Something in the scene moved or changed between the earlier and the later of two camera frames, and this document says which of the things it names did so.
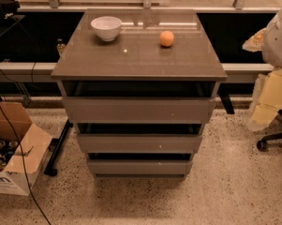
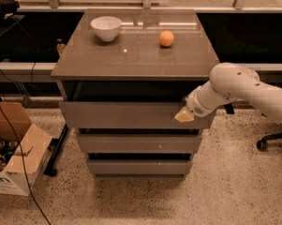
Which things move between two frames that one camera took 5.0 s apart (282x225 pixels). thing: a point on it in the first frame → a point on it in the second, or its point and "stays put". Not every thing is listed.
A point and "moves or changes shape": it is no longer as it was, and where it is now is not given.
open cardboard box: [19, 149] stays put
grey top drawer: [140, 110] moves or changes shape
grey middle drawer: [141, 142] stays put
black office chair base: [261, 144] stays put
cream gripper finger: [255, 41] → [184, 115]
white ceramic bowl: [107, 27] stays put
